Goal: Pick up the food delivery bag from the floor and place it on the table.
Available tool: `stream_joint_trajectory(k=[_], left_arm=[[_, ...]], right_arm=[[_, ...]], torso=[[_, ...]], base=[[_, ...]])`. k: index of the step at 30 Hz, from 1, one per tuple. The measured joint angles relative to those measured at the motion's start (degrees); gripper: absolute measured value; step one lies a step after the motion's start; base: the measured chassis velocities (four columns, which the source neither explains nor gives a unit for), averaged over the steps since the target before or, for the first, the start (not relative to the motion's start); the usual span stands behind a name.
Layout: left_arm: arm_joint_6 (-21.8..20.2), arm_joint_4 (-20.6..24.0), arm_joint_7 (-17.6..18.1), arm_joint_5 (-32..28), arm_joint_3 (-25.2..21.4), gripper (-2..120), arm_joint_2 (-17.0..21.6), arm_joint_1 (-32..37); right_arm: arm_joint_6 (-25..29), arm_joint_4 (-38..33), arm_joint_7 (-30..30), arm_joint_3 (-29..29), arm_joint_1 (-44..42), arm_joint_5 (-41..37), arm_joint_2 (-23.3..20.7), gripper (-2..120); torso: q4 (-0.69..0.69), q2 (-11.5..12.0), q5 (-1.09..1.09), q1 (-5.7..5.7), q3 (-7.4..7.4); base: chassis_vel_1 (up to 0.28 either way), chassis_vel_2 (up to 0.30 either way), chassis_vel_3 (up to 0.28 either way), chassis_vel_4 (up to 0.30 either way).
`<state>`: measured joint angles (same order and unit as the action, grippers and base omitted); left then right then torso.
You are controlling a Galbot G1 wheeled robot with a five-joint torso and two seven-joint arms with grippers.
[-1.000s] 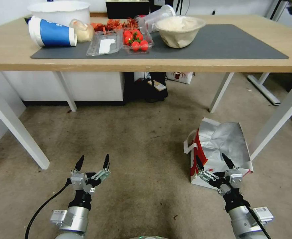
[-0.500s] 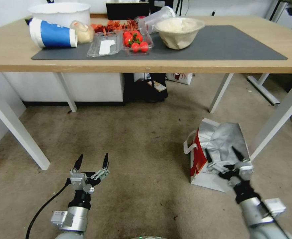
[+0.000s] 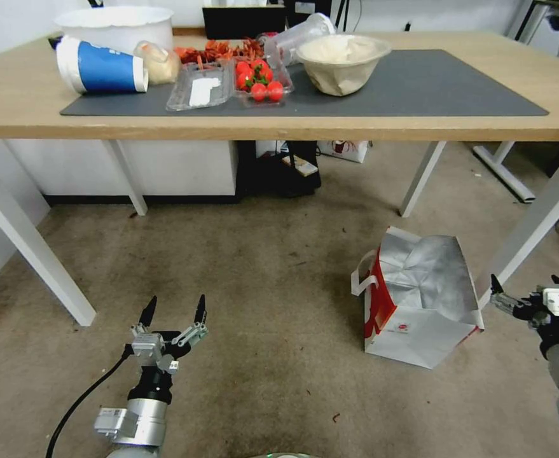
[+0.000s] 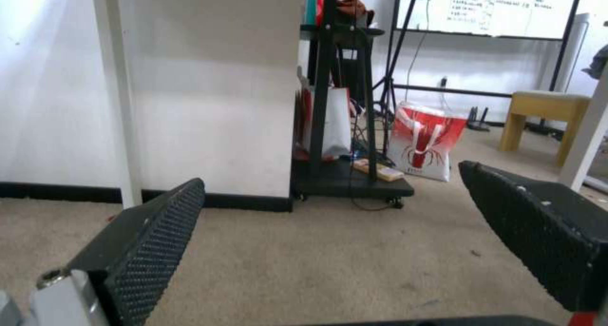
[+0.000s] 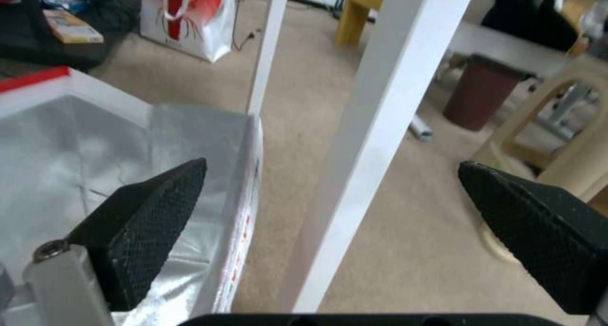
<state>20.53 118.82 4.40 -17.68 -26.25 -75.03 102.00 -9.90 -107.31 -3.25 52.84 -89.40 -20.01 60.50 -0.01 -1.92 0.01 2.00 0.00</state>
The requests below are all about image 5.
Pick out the yellow wooden stool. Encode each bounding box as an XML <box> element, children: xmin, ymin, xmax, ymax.
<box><xmin>333</xmin><ymin>0</ymin><xmax>387</xmax><ymax>47</ymax></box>

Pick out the dark red waste bin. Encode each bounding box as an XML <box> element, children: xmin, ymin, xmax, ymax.
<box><xmin>443</xmin><ymin>53</ymin><xmax>530</xmax><ymax>131</ymax></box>

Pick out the beige plastic chair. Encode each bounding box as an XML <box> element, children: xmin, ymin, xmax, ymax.
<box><xmin>472</xmin><ymin>53</ymin><xmax>608</xmax><ymax>202</ymax></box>

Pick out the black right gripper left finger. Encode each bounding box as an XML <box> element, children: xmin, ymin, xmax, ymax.
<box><xmin>22</xmin><ymin>157</ymin><xmax>208</xmax><ymax>326</ymax></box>

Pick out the yellow printed box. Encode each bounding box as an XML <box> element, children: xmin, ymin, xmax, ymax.
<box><xmin>42</xmin><ymin>9</ymin><xmax>105</xmax><ymax>44</ymax></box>

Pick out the white foil-lined delivery bag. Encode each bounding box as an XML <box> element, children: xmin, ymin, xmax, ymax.
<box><xmin>0</xmin><ymin>66</ymin><xmax>264</xmax><ymax>326</ymax></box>

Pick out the thick white table leg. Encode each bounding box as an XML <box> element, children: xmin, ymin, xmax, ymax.
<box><xmin>275</xmin><ymin>0</ymin><xmax>480</xmax><ymax>313</ymax></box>

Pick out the black low shelf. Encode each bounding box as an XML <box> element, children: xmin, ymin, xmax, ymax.
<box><xmin>0</xmin><ymin>0</ymin><xmax>143</xmax><ymax>74</ymax></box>

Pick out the thin white table leg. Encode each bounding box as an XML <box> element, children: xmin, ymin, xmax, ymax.
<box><xmin>246</xmin><ymin>0</ymin><xmax>290</xmax><ymax>115</ymax></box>

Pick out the small white tube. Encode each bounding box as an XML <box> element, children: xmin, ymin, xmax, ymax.
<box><xmin>408</xmin><ymin>114</ymin><xmax>434</xmax><ymax>141</ymax></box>

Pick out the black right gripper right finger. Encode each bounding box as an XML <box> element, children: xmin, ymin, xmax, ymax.
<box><xmin>457</xmin><ymin>161</ymin><xmax>608</xmax><ymax>326</ymax></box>

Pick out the white red lobster-print bag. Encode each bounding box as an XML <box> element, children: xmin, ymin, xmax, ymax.
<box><xmin>139</xmin><ymin>0</ymin><xmax>237</xmax><ymax>63</ymax></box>

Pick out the black power cable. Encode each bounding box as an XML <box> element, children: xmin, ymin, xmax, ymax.
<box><xmin>231</xmin><ymin>28</ymin><xmax>264</xmax><ymax>51</ymax></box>

